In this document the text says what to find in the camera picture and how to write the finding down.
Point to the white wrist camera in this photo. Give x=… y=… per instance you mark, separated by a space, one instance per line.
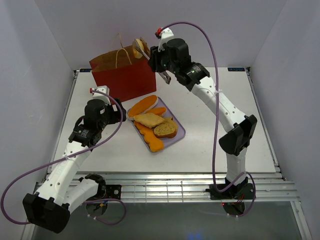
x=164 y=35
x=100 y=93

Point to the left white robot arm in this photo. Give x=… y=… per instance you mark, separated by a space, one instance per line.
x=50 y=207

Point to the aluminium front rail frame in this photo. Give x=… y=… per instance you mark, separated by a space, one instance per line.
x=191 y=188

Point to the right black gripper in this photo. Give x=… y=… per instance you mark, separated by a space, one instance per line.
x=155 y=56

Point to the small round bread bun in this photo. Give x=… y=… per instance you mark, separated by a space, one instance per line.
x=137 y=48

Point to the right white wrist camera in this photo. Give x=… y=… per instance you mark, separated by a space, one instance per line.
x=164 y=35

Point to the metal kitchen tongs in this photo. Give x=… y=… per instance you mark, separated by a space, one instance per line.
x=147 y=54

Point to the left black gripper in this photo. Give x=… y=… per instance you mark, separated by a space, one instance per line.
x=118 y=113

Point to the brown bread slice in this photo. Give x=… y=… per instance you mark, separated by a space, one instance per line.
x=168 y=129
x=169 y=119

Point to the toast bread slice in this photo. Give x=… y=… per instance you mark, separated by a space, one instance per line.
x=149 y=120

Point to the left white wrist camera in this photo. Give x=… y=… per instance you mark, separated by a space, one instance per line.
x=100 y=93

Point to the small oval orange bread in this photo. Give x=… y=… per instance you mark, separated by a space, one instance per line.
x=159 y=111

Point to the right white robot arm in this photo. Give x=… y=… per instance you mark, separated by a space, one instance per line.
x=239 y=127

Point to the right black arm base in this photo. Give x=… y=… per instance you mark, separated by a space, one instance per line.
x=246 y=193

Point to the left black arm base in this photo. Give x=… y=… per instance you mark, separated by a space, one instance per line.
x=113 y=191

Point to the long orange bread loaf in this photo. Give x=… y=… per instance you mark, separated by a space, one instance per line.
x=142 y=106

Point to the red paper bag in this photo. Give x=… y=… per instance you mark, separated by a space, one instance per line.
x=125 y=71

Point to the wavy orange bread piece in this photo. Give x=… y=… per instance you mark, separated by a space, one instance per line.
x=154 y=143

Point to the lavender plastic tray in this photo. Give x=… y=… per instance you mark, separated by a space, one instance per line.
x=181 y=132

